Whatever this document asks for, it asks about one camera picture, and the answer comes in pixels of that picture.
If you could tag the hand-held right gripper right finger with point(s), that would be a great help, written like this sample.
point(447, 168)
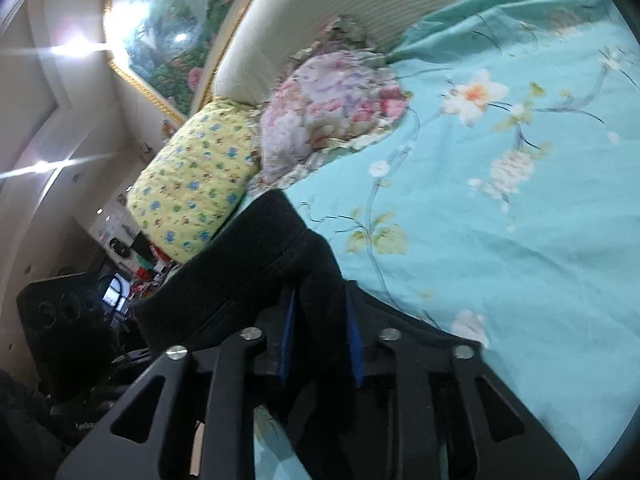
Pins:
point(355, 350)

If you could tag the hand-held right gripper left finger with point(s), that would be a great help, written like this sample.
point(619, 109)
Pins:
point(286, 345)

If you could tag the black pants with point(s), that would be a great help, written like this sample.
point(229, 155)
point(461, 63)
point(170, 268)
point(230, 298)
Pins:
point(260, 260)

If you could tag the turquoise floral bed sheet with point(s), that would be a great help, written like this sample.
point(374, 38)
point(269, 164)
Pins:
point(500, 260)

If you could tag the yellow patterned pillow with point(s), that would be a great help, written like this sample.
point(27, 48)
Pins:
point(195, 185)

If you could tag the pink floral ruffled pillow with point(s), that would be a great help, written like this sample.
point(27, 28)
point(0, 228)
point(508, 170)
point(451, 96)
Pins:
point(325, 105)

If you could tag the gold framed landscape painting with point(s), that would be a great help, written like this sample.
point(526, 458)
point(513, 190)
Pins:
point(170, 40)

